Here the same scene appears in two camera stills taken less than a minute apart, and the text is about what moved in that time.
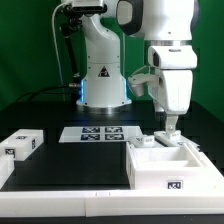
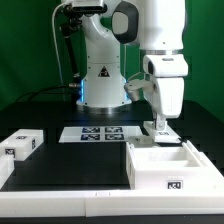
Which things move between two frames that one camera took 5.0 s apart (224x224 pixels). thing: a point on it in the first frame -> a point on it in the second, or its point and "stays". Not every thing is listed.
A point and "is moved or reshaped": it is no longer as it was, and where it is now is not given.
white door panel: x=140 y=140 stays
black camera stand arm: x=71 y=21 stays
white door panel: x=174 y=138 is moved or reshaped
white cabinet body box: x=178 y=166 stays
